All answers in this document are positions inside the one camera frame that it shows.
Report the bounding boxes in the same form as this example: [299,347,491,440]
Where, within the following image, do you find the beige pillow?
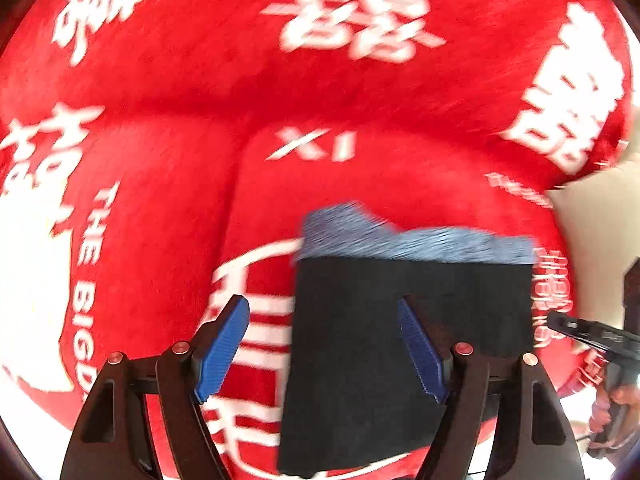
[548,153,639,328]

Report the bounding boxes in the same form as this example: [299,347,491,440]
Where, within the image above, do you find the red blanket with white characters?
[1,0,632,479]

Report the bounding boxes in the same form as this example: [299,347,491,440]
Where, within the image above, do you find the black pants with patterned waistband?
[277,204,536,478]

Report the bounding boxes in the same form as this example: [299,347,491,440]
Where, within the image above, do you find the person's right hand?
[588,385,639,448]

